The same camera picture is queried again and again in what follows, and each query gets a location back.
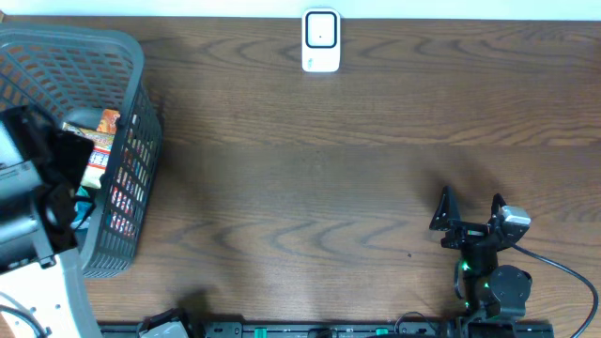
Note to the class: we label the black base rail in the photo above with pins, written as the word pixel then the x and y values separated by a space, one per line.
pixel 177 323

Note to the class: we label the white barcode scanner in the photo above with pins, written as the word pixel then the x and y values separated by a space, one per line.
pixel 320 40

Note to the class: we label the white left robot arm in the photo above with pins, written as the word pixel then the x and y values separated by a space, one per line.
pixel 42 286

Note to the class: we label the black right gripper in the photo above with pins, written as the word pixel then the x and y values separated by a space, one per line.
pixel 467 232

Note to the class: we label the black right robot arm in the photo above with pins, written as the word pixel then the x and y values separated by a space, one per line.
pixel 495 294

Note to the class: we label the yellow snack bag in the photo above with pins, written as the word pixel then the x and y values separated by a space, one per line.
pixel 99 126

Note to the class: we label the teal white wipes pack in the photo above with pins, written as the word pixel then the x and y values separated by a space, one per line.
pixel 84 207

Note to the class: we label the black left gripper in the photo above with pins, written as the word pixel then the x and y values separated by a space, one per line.
pixel 67 146

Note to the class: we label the dark grey plastic basket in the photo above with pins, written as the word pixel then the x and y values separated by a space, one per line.
pixel 73 74

